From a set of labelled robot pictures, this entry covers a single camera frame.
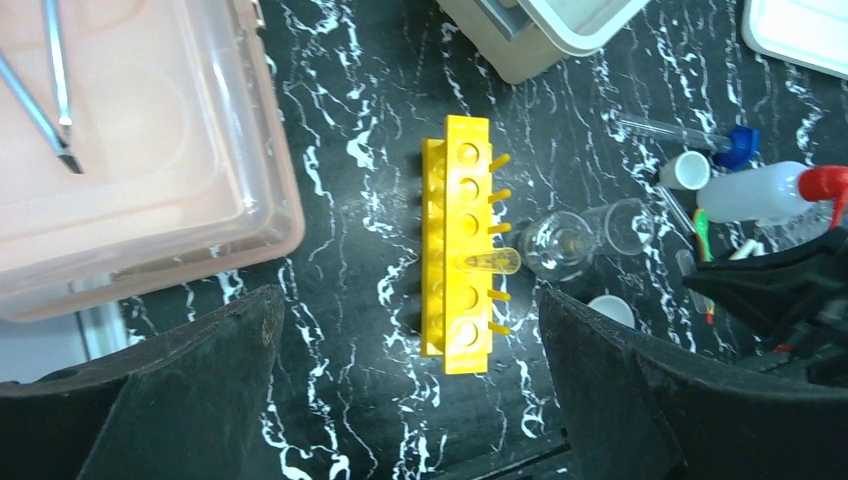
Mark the beige plastic bin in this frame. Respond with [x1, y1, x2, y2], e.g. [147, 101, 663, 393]
[439, 0, 648, 85]

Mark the yellow test tube rack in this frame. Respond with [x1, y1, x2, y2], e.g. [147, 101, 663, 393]
[420, 115, 520, 375]

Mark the white clay triangle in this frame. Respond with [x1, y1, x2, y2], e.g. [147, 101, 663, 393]
[729, 239, 765, 261]

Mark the yellow black screwdriver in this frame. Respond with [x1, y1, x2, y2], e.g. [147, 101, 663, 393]
[1, 54, 84, 175]
[43, 0, 73, 141]

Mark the right yellow black screwdriver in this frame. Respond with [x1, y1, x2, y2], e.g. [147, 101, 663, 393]
[43, 0, 73, 141]

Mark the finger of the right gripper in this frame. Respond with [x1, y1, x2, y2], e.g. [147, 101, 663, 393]
[682, 226, 847, 352]

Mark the round glass flask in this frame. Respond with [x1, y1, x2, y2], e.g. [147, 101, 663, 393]
[517, 211, 597, 283]

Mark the red capped wash bottle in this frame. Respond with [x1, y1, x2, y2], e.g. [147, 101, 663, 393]
[696, 161, 847, 229]

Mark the small white crucible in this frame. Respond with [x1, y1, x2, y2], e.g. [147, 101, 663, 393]
[658, 151, 711, 191]

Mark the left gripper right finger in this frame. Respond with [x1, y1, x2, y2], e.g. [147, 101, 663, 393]
[539, 291, 847, 479]

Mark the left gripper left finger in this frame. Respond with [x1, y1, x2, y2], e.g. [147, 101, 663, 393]
[1, 285, 285, 479]

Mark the aluminium frame rail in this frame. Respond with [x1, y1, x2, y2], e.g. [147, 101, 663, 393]
[75, 300, 130, 360]

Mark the pink plastic storage box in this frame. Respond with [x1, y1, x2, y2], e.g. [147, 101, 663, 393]
[1, 1, 305, 322]

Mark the left yellow black screwdriver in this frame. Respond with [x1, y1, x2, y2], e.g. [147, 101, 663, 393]
[1, 54, 84, 175]

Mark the white ceramic evaporating dish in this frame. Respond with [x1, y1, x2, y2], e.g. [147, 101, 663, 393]
[587, 294, 635, 329]

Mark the white bin lid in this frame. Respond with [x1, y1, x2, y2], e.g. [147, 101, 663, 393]
[742, 0, 847, 80]

